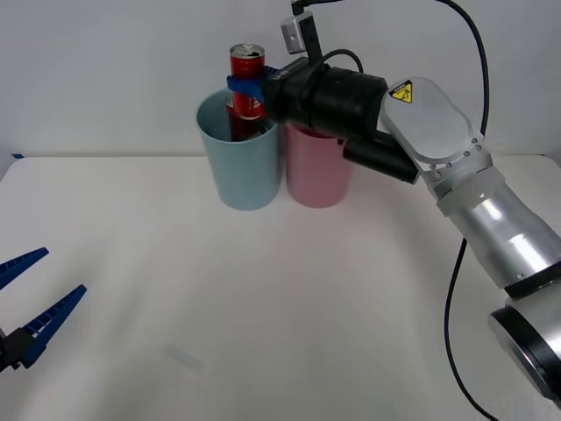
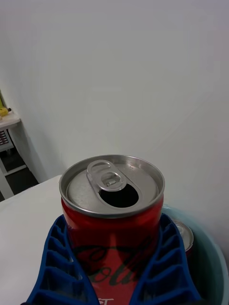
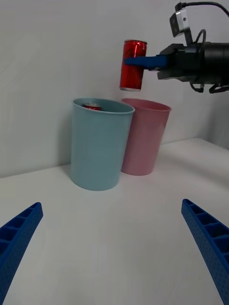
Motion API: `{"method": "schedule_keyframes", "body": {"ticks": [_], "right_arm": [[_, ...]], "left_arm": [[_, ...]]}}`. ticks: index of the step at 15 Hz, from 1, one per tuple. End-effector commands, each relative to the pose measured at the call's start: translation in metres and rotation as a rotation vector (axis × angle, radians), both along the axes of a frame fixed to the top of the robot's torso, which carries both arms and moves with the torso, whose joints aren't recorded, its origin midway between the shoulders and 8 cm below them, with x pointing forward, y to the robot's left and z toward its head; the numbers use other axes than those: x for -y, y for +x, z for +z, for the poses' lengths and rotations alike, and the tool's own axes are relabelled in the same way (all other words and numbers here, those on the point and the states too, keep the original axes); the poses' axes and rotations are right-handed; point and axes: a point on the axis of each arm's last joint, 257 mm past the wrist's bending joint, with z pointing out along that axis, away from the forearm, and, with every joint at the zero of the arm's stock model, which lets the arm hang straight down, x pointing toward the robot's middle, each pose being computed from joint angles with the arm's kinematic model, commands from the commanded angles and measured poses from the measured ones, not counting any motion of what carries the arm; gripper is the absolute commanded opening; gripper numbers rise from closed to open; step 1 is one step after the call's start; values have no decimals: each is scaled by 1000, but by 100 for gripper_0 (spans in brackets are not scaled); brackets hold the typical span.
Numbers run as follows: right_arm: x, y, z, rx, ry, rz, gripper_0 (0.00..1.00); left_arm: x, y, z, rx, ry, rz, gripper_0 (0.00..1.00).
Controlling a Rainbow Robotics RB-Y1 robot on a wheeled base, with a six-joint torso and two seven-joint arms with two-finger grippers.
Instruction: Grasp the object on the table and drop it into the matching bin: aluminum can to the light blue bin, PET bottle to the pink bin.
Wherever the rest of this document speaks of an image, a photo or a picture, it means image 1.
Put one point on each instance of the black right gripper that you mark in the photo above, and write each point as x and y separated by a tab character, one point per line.
291	96

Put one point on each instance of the pink plastic bin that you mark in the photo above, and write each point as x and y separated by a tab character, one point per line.
315	175

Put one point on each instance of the pale blue plastic bin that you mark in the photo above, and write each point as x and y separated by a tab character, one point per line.
245	175

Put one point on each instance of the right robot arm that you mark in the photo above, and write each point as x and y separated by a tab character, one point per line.
438	131

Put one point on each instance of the red drink can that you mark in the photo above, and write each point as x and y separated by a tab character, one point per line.
243	129
245	63

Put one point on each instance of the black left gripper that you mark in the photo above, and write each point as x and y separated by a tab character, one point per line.
3	351

